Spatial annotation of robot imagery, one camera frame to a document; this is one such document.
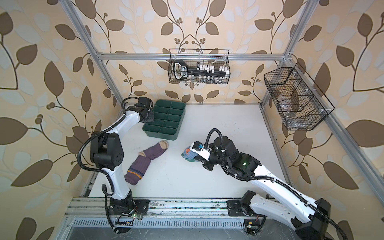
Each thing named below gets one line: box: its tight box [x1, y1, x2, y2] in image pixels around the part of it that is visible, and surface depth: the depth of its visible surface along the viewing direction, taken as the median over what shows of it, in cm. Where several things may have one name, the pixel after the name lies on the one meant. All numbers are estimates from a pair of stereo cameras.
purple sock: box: [124, 140, 169, 186], surface depth 93 cm
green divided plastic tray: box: [142, 99, 186, 141], surface depth 107 cm
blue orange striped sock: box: [181, 146, 200, 162], surface depth 66 cm
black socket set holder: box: [173, 60, 230, 80], surface depth 84 cm
